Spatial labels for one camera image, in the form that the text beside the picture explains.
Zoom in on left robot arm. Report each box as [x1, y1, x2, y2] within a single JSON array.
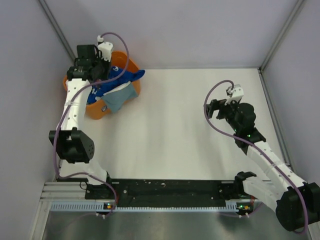
[[49, 41, 114, 199]]

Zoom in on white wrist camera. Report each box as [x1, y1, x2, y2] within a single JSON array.
[[97, 35, 114, 62], [224, 84, 244, 106]]

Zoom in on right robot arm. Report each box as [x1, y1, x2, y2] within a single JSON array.
[[204, 99, 320, 232]]

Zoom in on orange plastic laundry basket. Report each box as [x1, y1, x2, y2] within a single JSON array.
[[61, 51, 141, 124]]

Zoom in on blue t shirt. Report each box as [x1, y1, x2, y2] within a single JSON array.
[[87, 69, 146, 105]]

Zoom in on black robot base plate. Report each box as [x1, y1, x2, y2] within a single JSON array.
[[85, 178, 252, 208]]

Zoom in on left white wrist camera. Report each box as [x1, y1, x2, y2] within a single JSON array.
[[97, 35, 114, 62]]

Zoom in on left aluminium frame post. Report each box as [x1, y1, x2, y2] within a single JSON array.
[[36, 0, 76, 63]]

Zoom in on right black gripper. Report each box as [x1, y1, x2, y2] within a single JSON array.
[[203, 96, 240, 133]]

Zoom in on grey-blue t shirt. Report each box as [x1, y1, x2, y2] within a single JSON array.
[[101, 81, 138, 113]]

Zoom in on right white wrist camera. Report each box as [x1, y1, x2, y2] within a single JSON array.
[[224, 84, 244, 106]]

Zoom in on grey slotted cable duct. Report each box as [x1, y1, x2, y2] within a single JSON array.
[[50, 201, 253, 213]]

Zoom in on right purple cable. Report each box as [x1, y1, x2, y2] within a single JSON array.
[[203, 79, 309, 235]]

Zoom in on right aluminium frame post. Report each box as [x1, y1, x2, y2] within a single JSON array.
[[258, 0, 307, 71]]

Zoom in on aluminium frame post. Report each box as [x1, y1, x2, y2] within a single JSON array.
[[258, 0, 307, 71], [36, 0, 76, 63]]

